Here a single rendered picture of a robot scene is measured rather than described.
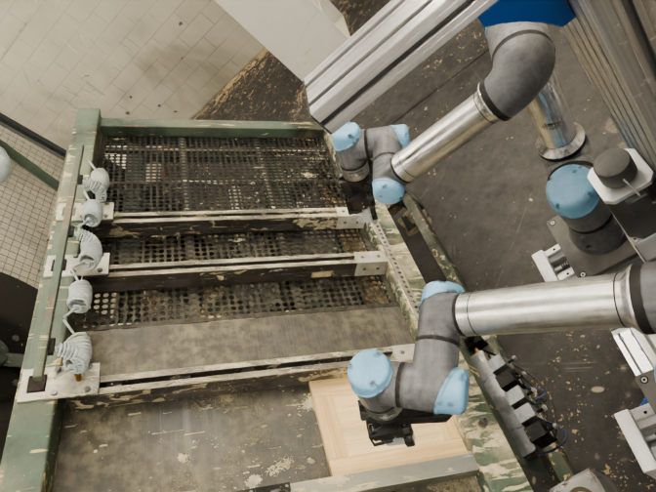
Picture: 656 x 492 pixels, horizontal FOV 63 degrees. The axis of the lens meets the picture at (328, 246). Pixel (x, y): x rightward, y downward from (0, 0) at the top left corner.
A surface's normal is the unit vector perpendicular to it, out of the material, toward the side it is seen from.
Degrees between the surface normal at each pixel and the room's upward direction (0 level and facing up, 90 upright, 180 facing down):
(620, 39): 90
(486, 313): 25
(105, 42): 90
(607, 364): 0
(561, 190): 7
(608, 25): 90
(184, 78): 90
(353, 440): 51
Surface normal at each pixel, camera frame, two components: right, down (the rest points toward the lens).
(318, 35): 0.13, 0.74
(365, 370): -0.27, -0.60
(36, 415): 0.14, -0.76
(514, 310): -0.70, -0.02
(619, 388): -0.66, -0.44
